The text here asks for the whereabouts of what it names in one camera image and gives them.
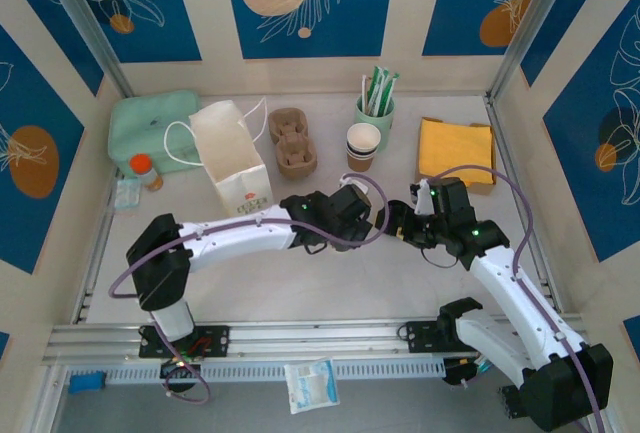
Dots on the brown cardboard cup carrier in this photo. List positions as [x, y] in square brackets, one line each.
[295, 153]

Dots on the white paper takeout bag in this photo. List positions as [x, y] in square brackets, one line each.
[240, 183]

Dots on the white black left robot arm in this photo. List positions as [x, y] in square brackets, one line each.
[235, 238]

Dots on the yellow napkins in box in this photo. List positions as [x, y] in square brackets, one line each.
[482, 189]

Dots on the white brown paper cup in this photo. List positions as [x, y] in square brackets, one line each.
[360, 164]
[363, 137]

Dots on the yellow napkin stack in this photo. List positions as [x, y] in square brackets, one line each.
[455, 145]

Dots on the mint green straw holder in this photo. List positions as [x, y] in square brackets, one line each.
[387, 123]

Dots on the green wrapped straw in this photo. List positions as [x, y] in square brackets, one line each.
[382, 90]
[391, 93]
[374, 88]

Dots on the white paper straw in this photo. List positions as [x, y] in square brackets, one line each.
[363, 95]

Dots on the white blue wipe packet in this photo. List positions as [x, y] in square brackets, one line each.
[312, 385]

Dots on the orange lid bottle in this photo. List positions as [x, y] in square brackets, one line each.
[142, 165]

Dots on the black ribbed bar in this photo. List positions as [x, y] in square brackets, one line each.
[509, 400]

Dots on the small clear plastic packet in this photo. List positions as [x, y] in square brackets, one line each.
[127, 195]

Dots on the mint green zip pouch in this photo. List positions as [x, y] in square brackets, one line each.
[145, 128]

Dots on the blue plastic clip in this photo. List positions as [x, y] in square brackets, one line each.
[86, 383]

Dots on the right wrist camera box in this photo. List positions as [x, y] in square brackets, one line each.
[424, 197]

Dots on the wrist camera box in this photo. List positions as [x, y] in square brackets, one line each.
[424, 197]
[356, 184]

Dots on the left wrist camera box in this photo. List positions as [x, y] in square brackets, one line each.
[356, 184]

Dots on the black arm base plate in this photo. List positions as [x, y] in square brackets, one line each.
[417, 338]
[215, 340]

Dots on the aluminium front rail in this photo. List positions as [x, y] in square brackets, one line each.
[325, 338]

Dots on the aluminium corner post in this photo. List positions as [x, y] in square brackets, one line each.
[535, 23]
[85, 23]

